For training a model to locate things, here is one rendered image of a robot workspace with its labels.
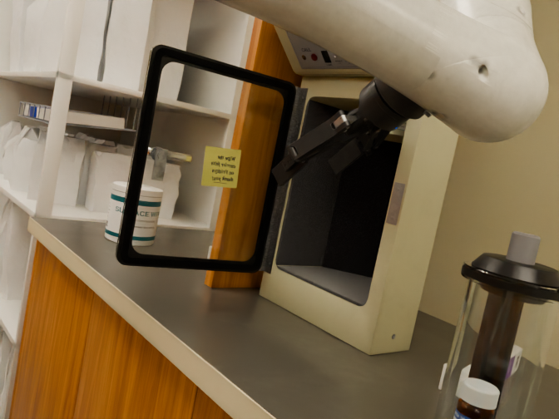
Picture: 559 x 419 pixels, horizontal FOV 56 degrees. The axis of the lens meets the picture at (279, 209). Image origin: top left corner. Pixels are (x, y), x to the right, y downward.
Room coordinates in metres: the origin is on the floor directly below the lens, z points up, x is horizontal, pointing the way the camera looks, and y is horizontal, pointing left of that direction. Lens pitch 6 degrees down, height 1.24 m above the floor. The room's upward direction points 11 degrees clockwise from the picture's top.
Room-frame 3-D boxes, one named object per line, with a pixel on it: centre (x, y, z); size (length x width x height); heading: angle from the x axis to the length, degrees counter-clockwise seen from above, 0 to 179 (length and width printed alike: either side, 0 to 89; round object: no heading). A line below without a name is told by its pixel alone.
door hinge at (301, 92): (1.10, 0.01, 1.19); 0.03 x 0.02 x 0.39; 40
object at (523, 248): (0.55, -0.26, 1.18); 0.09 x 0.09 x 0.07
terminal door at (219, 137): (1.02, 0.14, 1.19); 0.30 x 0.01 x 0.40; 122
